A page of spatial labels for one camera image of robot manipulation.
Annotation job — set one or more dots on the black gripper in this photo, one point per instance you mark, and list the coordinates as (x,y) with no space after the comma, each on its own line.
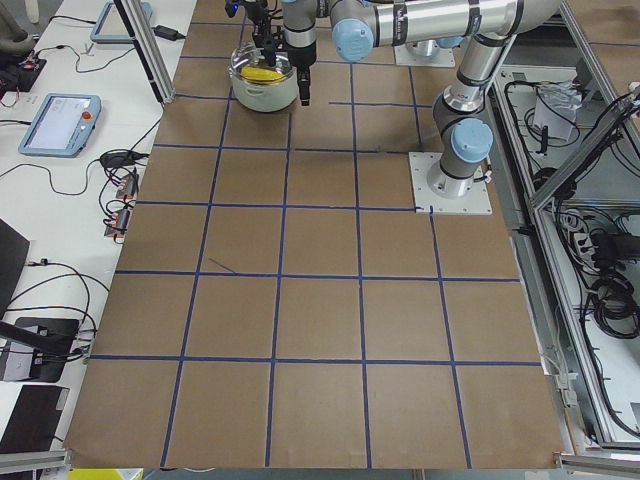
(303,56)
(262,31)

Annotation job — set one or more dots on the glass pot lid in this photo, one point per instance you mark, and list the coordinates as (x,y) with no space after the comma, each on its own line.
(249,55)

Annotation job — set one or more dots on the yellow corn cob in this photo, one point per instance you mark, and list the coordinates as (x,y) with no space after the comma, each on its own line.
(261,75)

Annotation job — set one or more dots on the pale green cooking pot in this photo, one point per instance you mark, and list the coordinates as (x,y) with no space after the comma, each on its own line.
(265,98)

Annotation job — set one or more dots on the black power adapter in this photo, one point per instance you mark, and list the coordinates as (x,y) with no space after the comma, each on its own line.
(168,33)

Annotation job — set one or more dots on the far blue teach pendant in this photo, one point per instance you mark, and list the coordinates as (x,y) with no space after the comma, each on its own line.
(109,28)

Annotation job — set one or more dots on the blue teach pendant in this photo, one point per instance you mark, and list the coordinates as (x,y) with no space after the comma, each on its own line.
(62,125)
(109,28)

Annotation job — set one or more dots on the near blue teach pendant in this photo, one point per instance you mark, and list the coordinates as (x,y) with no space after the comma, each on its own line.
(62,125)

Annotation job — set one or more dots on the black monitor stand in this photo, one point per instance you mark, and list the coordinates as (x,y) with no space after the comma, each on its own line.
(37,348)

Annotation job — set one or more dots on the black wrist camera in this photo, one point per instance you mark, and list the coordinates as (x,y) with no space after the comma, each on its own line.
(232,7)

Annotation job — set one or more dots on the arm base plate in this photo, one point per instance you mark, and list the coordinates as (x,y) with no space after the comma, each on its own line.
(435,192)
(424,53)

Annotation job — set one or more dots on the aluminium frame post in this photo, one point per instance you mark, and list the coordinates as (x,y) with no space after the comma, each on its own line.
(141,34)

